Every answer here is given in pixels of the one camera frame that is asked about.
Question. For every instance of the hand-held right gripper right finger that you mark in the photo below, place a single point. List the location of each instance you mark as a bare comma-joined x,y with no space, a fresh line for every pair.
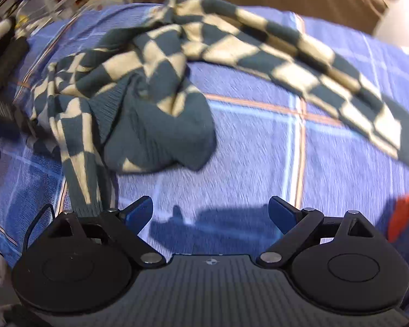
279,212

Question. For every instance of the navy garment with orange trim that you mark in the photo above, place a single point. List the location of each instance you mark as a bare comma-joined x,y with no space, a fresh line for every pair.
407,224

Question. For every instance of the teal cream checkered sweater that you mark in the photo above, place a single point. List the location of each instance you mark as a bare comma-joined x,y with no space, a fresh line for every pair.
150,75

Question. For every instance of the white cloth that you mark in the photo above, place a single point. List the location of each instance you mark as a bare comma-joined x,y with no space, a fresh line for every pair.
400,20

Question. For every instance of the blue plaid bed sheet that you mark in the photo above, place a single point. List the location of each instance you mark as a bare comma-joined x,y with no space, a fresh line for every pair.
259,150

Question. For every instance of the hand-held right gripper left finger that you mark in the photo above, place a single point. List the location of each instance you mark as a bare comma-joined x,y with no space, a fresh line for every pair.
140,213

